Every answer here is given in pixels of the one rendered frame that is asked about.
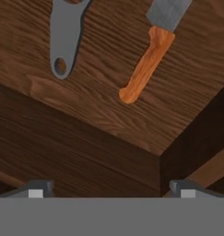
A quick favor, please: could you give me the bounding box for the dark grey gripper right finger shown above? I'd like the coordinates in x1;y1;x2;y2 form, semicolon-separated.
169;179;224;199

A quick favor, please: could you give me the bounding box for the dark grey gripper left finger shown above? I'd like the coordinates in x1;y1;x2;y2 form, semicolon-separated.
0;179;55;199

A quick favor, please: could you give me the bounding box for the knife with orange wooden handle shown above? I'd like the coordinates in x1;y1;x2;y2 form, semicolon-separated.
118;0;193;105

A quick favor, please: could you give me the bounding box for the dark wooden counter cabinet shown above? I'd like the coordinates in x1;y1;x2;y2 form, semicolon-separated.
0;80;224;199

